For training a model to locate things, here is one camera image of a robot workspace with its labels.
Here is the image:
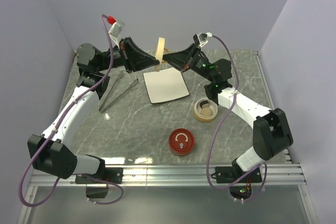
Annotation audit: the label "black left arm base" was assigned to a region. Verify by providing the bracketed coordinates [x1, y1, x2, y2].
[75, 167, 124, 205]

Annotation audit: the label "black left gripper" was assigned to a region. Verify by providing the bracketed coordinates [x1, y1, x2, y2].
[97, 37, 160, 74]

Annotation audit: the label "white square plate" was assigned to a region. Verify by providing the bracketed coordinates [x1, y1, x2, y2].
[143, 68, 190, 104]

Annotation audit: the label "beige round lid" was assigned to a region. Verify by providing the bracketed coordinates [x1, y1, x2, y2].
[154, 37, 170, 72]

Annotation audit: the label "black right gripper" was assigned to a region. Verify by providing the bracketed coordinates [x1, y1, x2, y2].
[161, 44, 215, 83]

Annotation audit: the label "red round lid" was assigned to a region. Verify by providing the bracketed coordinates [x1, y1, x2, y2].
[169, 128, 195, 148]

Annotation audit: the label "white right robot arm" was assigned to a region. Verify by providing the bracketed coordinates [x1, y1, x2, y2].
[163, 33, 293, 182]

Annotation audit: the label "metal food tongs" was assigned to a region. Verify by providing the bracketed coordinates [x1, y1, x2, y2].
[99, 70, 139, 113]

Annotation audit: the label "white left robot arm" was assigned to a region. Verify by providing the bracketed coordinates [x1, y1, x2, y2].
[27, 15, 160, 183]

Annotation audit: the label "beige white-lined bowl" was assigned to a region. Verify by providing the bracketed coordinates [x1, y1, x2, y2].
[194, 98, 218, 122]

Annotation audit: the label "steel-lined red bowl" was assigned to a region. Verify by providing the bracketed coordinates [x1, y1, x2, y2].
[170, 145, 194, 156]

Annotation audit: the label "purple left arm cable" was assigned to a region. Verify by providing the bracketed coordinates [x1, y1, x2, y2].
[17, 14, 124, 207]

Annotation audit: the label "steamed bun toy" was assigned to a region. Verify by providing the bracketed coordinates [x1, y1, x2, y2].
[201, 107, 213, 117]

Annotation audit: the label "salmon sushi roll toy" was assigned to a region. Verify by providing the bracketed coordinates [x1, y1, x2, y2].
[199, 100, 209, 109]

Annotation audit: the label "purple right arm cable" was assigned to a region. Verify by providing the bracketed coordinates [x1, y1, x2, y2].
[206, 34, 268, 201]

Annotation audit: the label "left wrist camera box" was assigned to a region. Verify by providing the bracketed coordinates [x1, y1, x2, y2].
[76, 43, 101, 73]

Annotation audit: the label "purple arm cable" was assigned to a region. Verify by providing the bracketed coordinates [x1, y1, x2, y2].
[17, 14, 124, 207]
[206, 34, 268, 201]

